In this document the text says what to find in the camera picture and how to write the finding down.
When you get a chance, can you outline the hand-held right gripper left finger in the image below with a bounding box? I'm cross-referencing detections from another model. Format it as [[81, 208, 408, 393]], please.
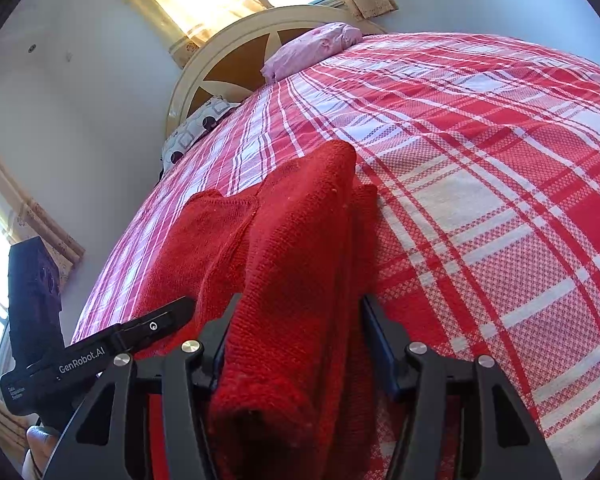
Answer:
[[42, 294, 244, 480]]

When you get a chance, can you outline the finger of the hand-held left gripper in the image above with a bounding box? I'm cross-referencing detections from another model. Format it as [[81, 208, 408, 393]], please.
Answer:
[[117, 296, 197, 357]]

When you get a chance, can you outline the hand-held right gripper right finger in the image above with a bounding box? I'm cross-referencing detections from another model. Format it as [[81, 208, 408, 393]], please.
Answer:
[[361, 295, 563, 480]]

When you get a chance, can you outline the red knit sweater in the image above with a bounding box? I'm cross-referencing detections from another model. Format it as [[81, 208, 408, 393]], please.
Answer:
[[127, 139, 381, 480]]

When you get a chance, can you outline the person's left hand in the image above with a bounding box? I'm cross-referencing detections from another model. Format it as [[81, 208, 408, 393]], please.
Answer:
[[22, 424, 62, 478]]

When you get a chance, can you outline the red plaid blanket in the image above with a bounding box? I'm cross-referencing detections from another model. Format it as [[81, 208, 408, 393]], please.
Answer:
[[70, 32, 600, 480]]

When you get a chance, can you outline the white patterned pillow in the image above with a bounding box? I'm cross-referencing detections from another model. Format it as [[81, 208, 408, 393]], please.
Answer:
[[161, 96, 242, 173]]

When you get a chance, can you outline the cream wooden headboard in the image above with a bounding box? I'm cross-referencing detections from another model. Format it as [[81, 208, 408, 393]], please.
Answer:
[[166, 5, 388, 138]]

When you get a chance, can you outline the pink pillow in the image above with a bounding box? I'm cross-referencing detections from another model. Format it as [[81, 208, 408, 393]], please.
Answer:
[[260, 22, 365, 83]]

